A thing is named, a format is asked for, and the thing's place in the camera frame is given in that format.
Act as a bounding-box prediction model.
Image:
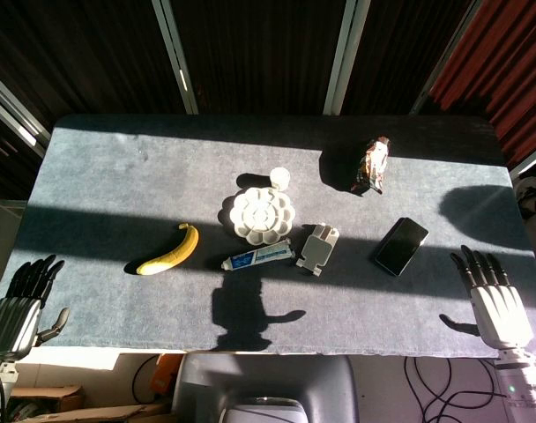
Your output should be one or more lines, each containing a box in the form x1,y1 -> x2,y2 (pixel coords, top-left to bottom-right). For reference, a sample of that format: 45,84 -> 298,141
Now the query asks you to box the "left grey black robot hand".
0,254 -> 71,360

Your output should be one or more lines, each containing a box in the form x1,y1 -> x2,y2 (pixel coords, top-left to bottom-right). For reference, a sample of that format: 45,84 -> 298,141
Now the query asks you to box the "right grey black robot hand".
443,245 -> 536,352

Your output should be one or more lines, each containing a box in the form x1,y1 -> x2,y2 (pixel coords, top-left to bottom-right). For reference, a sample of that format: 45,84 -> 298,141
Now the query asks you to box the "black smartphone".
373,217 -> 430,278

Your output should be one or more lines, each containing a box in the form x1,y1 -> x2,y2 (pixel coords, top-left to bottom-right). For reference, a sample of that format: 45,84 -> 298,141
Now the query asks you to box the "white plastic phone stand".
295,222 -> 341,278

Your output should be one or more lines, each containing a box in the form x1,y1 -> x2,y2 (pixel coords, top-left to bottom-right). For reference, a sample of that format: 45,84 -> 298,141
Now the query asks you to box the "brown cardboard box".
10,385 -> 86,413

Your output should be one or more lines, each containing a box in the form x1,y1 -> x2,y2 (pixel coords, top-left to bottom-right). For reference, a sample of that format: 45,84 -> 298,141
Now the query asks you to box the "orange device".
151,353 -> 183,402

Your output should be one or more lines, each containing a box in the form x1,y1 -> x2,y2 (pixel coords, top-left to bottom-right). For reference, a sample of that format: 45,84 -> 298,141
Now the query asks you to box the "blue table cloth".
0,115 -> 536,358

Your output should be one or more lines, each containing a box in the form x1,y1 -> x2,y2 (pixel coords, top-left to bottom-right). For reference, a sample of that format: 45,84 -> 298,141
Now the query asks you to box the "yellow banana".
136,223 -> 200,277

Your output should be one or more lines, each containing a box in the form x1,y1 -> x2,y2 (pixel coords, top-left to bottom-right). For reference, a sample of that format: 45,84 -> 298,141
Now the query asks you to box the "crumpled foil snack bag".
350,136 -> 392,195

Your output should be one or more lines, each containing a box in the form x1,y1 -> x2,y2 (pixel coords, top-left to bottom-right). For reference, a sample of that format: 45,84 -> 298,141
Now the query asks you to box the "grey robot torso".
170,354 -> 357,423

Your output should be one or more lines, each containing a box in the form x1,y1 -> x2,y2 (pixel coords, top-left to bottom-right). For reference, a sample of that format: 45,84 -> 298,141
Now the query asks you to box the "blue white toothpaste tube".
221,239 -> 294,271

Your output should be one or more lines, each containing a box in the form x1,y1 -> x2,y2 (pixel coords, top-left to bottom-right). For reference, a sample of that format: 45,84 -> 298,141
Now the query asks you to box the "red curtain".
428,0 -> 536,168

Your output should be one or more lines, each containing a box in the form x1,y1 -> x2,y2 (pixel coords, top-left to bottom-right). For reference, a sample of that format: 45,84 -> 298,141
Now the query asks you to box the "small white cup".
269,167 -> 292,191

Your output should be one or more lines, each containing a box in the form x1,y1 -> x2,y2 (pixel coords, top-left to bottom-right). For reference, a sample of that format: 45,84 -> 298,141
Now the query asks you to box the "white flower-shaped paint palette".
229,186 -> 294,245

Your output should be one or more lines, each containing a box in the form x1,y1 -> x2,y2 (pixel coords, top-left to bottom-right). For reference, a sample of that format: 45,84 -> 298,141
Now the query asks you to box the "black cable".
404,356 -> 507,423

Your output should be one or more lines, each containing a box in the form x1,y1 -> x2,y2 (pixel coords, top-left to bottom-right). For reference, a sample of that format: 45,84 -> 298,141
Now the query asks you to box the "white window post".
152,0 -> 199,115
409,0 -> 483,115
0,65 -> 51,160
323,0 -> 366,116

